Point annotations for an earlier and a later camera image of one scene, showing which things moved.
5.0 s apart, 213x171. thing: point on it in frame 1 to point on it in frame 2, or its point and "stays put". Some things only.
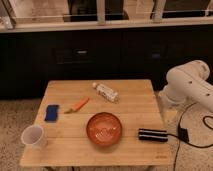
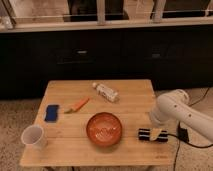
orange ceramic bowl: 104,128 stays put
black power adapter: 183,134 stays put
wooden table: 97,123 stays put
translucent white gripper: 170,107 to 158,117
